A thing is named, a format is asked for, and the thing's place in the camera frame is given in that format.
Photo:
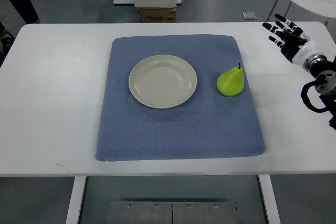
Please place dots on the white table leg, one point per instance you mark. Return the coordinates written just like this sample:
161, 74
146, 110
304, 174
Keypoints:
269, 200
74, 209

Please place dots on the white right table leg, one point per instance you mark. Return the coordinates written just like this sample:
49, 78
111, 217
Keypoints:
269, 200

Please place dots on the white left table leg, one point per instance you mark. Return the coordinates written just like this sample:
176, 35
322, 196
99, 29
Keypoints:
74, 209

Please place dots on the brown cardboard box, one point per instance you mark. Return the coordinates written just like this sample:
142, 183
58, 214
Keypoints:
158, 15

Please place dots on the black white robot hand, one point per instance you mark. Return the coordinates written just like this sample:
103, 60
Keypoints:
294, 44

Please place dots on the green pear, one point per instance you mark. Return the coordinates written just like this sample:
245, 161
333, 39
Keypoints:
231, 82

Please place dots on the grey floor socket plate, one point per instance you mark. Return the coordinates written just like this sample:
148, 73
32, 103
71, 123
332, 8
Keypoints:
249, 15

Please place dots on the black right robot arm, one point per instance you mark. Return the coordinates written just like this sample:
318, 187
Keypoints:
324, 73

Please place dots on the metal floor plate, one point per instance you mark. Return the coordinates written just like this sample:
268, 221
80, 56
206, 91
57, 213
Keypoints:
172, 212

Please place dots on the blue textured mat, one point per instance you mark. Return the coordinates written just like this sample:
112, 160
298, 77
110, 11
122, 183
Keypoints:
208, 125

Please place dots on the beige round plate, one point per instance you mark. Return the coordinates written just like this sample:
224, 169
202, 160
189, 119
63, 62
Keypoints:
162, 81

